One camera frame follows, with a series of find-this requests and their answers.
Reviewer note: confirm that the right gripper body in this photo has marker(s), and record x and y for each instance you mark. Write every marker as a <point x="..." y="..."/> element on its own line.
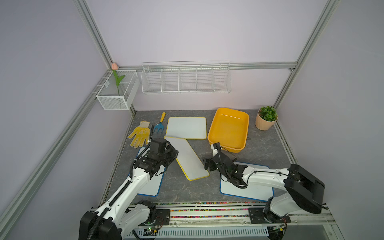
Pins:
<point x="211" y="165"/>

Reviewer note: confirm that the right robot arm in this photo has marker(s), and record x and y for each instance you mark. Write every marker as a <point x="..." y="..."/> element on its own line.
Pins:
<point x="303" y="190"/>

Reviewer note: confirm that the white mesh corner basket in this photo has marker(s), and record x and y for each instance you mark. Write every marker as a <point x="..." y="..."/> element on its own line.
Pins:
<point x="108" y="94"/>

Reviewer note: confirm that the artificial pink tulip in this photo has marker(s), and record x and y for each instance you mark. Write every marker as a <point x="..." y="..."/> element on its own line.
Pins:
<point x="118" y="78"/>

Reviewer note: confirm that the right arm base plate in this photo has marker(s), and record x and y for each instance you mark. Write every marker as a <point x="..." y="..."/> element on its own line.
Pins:
<point x="258" y="216"/>

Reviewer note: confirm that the potted green plant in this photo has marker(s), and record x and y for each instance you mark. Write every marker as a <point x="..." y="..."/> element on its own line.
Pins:
<point x="266" y="118"/>

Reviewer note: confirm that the yellow work glove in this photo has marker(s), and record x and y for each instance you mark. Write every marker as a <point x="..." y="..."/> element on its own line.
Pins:
<point x="140" y="135"/>

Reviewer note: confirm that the yellow plastic storage box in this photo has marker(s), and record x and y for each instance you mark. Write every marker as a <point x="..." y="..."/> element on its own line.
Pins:
<point x="229" y="128"/>

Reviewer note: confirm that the white wire wall shelf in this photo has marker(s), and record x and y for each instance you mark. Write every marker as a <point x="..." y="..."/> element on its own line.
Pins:
<point x="186" y="77"/>

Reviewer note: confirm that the yellow-framed whiteboard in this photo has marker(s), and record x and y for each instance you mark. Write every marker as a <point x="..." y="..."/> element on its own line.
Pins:
<point x="188" y="160"/>
<point x="190" y="128"/>

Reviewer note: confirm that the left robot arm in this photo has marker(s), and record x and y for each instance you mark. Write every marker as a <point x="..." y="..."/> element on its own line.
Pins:
<point x="113" y="220"/>

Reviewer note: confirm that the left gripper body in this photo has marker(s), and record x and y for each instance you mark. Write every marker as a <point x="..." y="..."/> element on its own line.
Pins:
<point x="168" y="155"/>

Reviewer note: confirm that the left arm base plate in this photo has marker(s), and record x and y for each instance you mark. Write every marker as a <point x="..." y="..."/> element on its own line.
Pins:
<point x="162" y="217"/>

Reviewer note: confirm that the yellow-framed whiteboard back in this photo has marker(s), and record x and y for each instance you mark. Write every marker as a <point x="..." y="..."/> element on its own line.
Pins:
<point x="190" y="128"/>

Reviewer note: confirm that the blue-framed whiteboard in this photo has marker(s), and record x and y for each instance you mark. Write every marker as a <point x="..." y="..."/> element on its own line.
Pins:
<point x="254" y="192"/>
<point x="152" y="188"/>

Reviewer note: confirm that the blue garden fork yellow handle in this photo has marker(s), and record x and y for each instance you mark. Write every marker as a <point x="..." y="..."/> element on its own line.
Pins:
<point x="159" y="127"/>

